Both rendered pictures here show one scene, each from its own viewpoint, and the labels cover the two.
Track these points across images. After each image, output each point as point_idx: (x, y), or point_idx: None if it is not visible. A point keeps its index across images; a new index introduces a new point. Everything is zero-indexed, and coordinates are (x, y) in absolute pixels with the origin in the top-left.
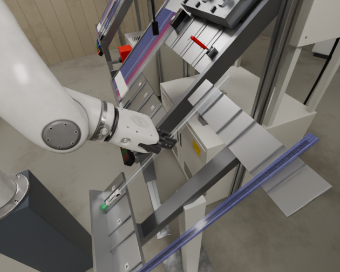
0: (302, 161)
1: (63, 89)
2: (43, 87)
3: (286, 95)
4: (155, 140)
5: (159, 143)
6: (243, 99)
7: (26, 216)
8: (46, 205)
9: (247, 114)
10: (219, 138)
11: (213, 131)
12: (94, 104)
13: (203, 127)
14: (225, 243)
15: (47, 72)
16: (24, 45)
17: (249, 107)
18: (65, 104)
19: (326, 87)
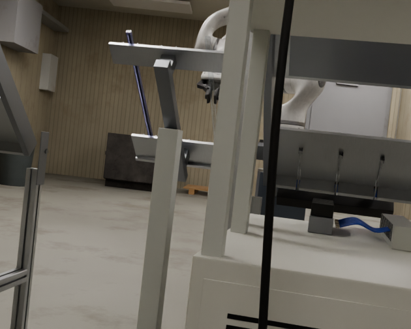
0: (124, 43)
1: (205, 27)
2: (203, 24)
3: (329, 273)
4: (201, 75)
5: (203, 84)
6: (374, 254)
7: (258, 183)
8: (277, 207)
9: (299, 237)
10: (258, 218)
11: (283, 221)
12: (222, 49)
13: (304, 222)
14: None
15: (207, 21)
16: (214, 13)
17: (326, 245)
18: (200, 32)
19: (212, 156)
